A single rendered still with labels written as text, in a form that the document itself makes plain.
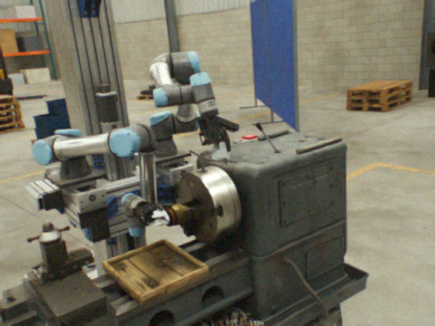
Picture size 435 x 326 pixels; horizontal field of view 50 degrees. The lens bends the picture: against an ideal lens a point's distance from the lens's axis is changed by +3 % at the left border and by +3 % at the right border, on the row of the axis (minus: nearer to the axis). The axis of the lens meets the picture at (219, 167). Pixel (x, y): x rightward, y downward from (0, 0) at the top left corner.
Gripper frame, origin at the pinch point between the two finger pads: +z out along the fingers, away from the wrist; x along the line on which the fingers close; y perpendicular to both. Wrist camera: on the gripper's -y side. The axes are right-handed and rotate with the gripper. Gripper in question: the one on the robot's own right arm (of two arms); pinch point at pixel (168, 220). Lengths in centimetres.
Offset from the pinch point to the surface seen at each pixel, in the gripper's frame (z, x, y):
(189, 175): -5.6, 13.6, -15.0
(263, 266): 16.5, -27.4, -33.6
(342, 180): 15, -2, -86
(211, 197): 9.6, 7.6, -15.2
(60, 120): -692, -59, -146
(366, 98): -432, -84, -670
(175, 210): -0.5, 2.7, -3.5
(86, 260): -6.3, -7.8, 32.5
